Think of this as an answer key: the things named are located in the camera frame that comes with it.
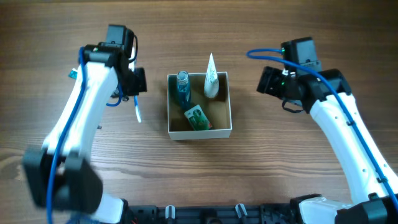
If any blue white toothbrush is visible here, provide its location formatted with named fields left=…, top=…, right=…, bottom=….
left=134, top=96, right=142, bottom=123

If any blue mouthwash bottle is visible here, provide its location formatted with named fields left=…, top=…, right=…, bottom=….
left=177, top=70, right=191, bottom=111

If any teal toothpaste tube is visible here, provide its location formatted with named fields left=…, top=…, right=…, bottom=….
left=68, top=68, right=78, bottom=79

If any white lotion tube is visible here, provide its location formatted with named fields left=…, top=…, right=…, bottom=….
left=204, top=54, right=219, bottom=98

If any green white soap packet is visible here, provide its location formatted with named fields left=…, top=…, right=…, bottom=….
left=184, top=105, right=213, bottom=131

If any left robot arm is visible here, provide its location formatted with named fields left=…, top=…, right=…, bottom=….
left=22, top=25, right=286, bottom=223

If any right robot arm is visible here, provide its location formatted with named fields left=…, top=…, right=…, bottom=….
left=275, top=37, right=397, bottom=223

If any white cardboard box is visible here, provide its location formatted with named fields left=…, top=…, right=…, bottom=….
left=167, top=72, right=233, bottom=141

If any black mounting rail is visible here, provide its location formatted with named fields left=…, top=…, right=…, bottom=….
left=121, top=203, right=303, bottom=224

